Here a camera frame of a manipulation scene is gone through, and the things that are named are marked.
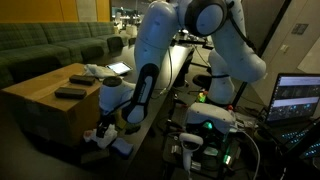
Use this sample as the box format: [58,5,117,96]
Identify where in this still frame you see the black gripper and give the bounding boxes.
[96,115,115,138]

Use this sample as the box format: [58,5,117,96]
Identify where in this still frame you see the white plastic bag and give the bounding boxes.
[83,124,118,149]

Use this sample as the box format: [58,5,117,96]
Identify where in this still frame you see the blue sponge cloth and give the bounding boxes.
[111,138,133,157]

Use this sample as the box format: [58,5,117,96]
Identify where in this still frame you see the white cloth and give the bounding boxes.
[84,64,115,79]

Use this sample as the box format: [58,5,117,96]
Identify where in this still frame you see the dark eraser block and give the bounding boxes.
[80,149,109,164]

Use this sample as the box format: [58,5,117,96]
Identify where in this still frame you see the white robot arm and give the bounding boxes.
[96,0,266,137]

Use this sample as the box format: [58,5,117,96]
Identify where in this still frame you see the cardboard box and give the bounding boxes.
[1,63,101,147]

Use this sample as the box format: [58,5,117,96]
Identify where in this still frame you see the tablet with lit screen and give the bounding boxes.
[106,61,132,75]

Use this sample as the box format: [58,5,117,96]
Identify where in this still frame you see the white VR controller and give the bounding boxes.
[179,133,203,172]

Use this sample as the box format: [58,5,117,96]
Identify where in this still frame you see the white VR headset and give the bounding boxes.
[185,103,235,134]

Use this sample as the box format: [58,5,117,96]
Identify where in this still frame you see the green plaid sofa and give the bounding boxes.
[0,22,129,88]

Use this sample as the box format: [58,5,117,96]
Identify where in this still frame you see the open laptop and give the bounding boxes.
[263,73,320,151]

